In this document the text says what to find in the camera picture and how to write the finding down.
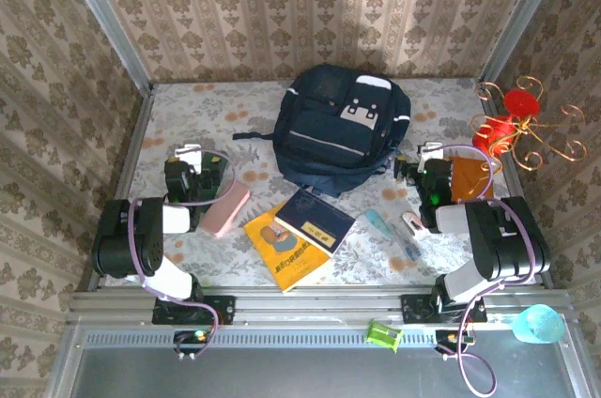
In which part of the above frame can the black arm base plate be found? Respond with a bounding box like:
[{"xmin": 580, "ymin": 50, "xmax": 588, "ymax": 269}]
[
  {"xmin": 401, "ymin": 293, "xmax": 488, "ymax": 324},
  {"xmin": 151, "ymin": 295, "xmax": 237, "ymax": 326}
]

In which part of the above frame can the small controller board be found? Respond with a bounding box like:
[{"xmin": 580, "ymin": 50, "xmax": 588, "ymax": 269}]
[
  {"xmin": 173, "ymin": 329, "xmax": 215, "ymax": 361},
  {"xmin": 434, "ymin": 328, "xmax": 475, "ymax": 361}
]

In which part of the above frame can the aluminium frame post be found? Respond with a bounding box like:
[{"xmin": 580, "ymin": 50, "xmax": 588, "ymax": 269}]
[
  {"xmin": 478, "ymin": 0, "xmax": 572, "ymax": 84},
  {"xmin": 54, "ymin": 0, "xmax": 156, "ymax": 94}
]

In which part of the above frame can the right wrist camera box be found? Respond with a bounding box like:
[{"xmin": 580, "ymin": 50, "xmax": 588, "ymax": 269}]
[{"xmin": 419, "ymin": 141, "xmax": 443, "ymax": 165}]

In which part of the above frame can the grey vented cable duct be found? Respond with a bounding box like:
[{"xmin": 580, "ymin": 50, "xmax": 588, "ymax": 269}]
[{"xmin": 84, "ymin": 329, "xmax": 438, "ymax": 348}]

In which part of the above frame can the light blue pen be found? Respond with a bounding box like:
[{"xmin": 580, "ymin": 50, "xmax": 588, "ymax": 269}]
[{"xmin": 364, "ymin": 208, "xmax": 400, "ymax": 240}]

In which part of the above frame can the cyan plastic cup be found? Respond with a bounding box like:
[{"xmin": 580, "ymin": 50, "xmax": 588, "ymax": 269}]
[{"xmin": 511, "ymin": 303, "xmax": 565, "ymax": 345}]

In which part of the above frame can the pink pencil case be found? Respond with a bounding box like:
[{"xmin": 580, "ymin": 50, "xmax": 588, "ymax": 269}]
[{"xmin": 197, "ymin": 180, "xmax": 251, "ymax": 238}]

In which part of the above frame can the red gold wire ornament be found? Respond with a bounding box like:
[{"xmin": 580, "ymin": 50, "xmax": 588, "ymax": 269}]
[{"xmin": 470, "ymin": 76, "xmax": 588, "ymax": 174}]

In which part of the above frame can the navy blue backpack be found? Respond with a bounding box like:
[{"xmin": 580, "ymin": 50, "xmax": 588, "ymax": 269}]
[{"xmin": 232, "ymin": 64, "xmax": 412, "ymax": 198}]

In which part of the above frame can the purple cable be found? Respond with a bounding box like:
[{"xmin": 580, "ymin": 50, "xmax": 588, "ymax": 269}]
[
  {"xmin": 434, "ymin": 144, "xmax": 548, "ymax": 395},
  {"xmin": 127, "ymin": 147, "xmax": 236, "ymax": 358}
]

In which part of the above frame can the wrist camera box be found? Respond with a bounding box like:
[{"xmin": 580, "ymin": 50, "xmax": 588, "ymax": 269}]
[
  {"xmin": 419, "ymin": 141, "xmax": 443, "ymax": 165},
  {"xmin": 174, "ymin": 143, "xmax": 211, "ymax": 172}
]

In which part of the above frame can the yellow cartoon book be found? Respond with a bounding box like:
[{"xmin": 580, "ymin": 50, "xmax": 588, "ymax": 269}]
[{"xmin": 242, "ymin": 203, "xmax": 331, "ymax": 295}]

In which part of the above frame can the grey metal sheet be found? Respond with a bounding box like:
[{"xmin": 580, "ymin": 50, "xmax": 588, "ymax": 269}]
[{"xmin": 46, "ymin": 322, "xmax": 588, "ymax": 398}]

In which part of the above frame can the aluminium frame rail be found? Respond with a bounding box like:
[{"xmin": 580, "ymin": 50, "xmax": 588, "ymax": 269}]
[{"xmin": 68, "ymin": 287, "xmax": 572, "ymax": 325}]

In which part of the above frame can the orange notebook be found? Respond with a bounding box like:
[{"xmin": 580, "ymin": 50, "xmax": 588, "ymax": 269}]
[{"xmin": 450, "ymin": 156, "xmax": 495, "ymax": 205}]

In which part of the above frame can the navy blue book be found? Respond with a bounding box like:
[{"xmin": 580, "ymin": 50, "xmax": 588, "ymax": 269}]
[{"xmin": 274, "ymin": 189, "xmax": 357, "ymax": 257}]

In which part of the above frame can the clear blue pen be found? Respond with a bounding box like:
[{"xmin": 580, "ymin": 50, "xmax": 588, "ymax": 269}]
[{"xmin": 392, "ymin": 223, "xmax": 422, "ymax": 262}]

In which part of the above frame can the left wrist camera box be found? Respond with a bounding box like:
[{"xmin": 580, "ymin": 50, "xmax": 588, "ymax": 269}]
[{"xmin": 174, "ymin": 143, "xmax": 211, "ymax": 172}]

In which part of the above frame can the white pink stapler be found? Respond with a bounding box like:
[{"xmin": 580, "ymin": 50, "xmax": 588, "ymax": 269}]
[{"xmin": 401, "ymin": 211, "xmax": 426, "ymax": 237}]

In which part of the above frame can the green snack packet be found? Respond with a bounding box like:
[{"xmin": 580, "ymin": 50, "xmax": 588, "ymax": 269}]
[{"xmin": 365, "ymin": 318, "xmax": 405, "ymax": 353}]

